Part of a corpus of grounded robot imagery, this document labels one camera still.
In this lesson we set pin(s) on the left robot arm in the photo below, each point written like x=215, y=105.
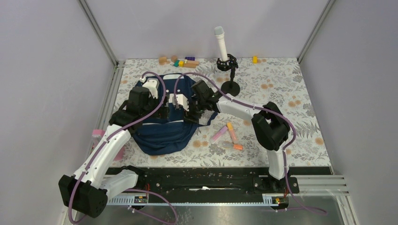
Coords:
x=87, y=191

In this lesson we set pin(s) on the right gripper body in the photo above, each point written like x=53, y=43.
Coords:
x=195, y=108

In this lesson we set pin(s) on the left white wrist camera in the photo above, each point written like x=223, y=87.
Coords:
x=152, y=84

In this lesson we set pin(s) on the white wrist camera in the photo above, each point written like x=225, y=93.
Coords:
x=152, y=84
x=180, y=100

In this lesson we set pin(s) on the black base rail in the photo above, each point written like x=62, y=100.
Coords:
x=213, y=184

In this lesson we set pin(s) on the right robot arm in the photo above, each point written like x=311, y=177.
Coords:
x=270, y=127

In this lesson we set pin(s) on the teal toy block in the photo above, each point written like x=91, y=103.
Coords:
x=177, y=63

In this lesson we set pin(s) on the pink box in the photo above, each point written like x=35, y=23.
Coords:
x=97, y=135

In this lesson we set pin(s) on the black microphone stand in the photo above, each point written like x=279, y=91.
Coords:
x=230, y=64

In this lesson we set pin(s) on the pink highlighter pen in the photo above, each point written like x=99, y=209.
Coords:
x=218, y=134

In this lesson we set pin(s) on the grey orange-capped marker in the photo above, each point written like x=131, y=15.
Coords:
x=231, y=145

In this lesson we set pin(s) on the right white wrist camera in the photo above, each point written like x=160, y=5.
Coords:
x=180, y=100

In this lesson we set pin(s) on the long tan wooden block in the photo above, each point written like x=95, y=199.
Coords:
x=190, y=64

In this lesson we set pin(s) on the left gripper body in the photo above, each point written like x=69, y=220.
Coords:
x=153, y=104

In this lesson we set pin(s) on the white microphone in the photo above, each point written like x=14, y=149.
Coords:
x=220, y=36

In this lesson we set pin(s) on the navy blue student backpack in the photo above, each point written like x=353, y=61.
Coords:
x=160, y=136

